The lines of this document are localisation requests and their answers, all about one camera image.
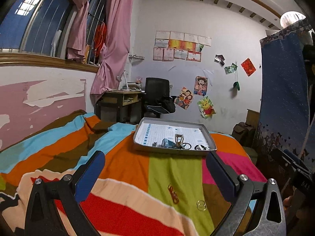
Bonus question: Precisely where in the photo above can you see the white desk lamp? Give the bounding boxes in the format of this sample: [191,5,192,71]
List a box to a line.
[116,70,130,91]

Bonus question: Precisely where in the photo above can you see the anime boy poster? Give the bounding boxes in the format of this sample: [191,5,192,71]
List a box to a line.
[194,76,208,96]

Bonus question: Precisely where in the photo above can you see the red paper square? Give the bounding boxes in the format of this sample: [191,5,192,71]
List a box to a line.
[241,58,256,77]

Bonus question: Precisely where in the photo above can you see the orange bead hairpin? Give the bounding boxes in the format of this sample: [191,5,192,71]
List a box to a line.
[178,142,192,150]

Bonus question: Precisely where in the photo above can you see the barred window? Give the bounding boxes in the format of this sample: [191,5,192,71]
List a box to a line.
[1,0,106,66]

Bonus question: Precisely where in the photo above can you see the beige hair claw clip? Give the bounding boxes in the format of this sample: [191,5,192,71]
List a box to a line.
[175,134,184,149]

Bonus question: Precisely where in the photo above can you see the black office chair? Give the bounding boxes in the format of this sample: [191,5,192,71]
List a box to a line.
[142,77,176,118]

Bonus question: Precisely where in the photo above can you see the pink curtain left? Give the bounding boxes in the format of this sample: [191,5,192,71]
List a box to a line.
[67,0,89,62]

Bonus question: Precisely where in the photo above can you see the brown bag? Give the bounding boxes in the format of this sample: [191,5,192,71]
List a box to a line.
[232,122,256,147]

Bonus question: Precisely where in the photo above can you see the pink curtain right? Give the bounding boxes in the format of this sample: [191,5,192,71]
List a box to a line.
[90,0,133,105]

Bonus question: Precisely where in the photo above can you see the wooden desk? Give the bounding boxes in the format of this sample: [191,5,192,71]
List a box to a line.
[94,90,145,123]

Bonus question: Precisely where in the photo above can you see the colourful striped bed blanket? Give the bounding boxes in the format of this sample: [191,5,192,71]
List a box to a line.
[0,109,269,236]

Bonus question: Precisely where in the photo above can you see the green photo on wall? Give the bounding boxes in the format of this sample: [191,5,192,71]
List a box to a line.
[224,63,238,75]

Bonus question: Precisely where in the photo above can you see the Winnie the Pooh poster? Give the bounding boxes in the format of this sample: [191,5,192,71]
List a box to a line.
[197,96,216,119]

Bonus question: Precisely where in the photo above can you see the blue patterned hanging curtain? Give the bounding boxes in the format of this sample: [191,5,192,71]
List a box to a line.
[256,19,314,168]

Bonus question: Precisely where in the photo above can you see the black white photos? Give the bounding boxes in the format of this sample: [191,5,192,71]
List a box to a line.
[214,54,225,67]

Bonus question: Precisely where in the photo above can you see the green hanging ornament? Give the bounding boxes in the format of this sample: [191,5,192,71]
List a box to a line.
[233,70,240,91]

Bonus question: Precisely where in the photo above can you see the certificates on wall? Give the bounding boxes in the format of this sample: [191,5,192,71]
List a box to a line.
[153,31,212,62]

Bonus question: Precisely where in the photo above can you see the cartoon family poster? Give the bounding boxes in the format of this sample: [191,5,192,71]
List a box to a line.
[175,87,194,110]

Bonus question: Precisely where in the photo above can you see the pink curtain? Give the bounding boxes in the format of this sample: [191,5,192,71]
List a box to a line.
[67,0,89,62]
[90,0,133,105]

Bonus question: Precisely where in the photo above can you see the metal wall shelf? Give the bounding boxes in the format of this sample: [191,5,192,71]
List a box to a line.
[128,54,145,64]

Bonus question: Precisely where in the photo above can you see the grey cardboard tray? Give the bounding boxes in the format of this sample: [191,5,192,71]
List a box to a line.
[133,117,217,156]

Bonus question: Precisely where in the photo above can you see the red hanging garment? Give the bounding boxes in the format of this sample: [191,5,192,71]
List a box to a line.
[94,23,107,57]

